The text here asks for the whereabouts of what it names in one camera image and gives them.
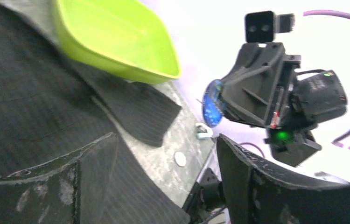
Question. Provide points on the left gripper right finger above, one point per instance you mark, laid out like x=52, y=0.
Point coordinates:
x=258, y=191

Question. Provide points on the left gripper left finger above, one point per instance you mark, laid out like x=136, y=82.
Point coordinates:
x=71, y=189

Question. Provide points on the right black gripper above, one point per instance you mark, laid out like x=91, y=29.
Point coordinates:
x=257, y=86

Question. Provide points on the black pinstriped shirt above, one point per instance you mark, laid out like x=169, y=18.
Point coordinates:
x=51, y=105

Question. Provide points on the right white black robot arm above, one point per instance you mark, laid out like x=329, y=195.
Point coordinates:
x=311, y=101

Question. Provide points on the light blue white clip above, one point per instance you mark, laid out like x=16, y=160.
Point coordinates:
x=203, y=132

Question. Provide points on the lime green plastic basin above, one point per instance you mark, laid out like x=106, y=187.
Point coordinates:
x=122, y=37

